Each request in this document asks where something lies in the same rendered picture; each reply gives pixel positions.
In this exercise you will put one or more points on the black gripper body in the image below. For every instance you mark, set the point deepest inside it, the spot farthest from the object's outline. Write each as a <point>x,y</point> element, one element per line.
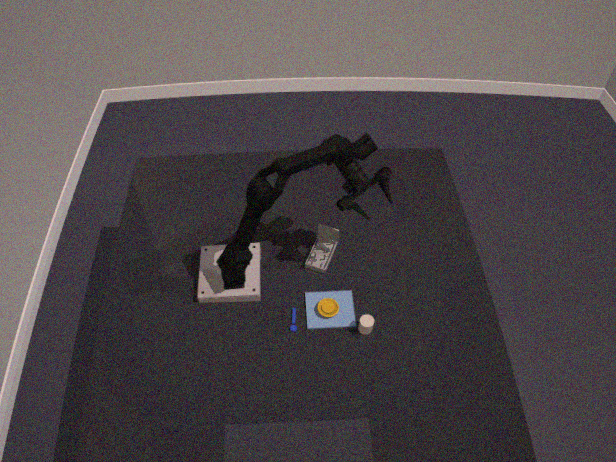
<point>357,179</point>

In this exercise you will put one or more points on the light blue flat mat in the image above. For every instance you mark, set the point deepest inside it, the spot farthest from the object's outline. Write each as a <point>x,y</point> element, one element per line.
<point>344,318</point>

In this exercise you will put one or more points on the golden yellow plate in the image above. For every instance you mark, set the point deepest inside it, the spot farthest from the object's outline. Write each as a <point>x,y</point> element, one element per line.
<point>328,307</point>

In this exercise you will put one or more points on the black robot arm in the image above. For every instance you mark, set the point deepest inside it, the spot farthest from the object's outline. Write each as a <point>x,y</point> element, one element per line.
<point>260,196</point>

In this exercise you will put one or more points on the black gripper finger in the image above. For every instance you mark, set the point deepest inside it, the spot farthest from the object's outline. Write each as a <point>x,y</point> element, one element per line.
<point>357,208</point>
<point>385,188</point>

